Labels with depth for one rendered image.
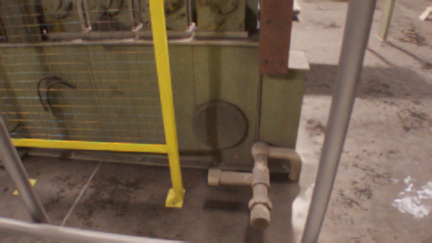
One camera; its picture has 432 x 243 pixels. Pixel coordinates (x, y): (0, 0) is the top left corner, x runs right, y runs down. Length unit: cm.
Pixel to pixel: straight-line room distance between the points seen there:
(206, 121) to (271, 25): 75
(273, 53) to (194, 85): 54
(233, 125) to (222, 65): 40
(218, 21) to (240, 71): 31
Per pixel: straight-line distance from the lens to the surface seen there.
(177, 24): 189
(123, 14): 198
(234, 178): 181
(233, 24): 184
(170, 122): 164
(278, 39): 169
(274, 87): 191
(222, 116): 197
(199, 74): 191
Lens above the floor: 146
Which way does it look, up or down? 33 degrees down
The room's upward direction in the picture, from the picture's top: 1 degrees counter-clockwise
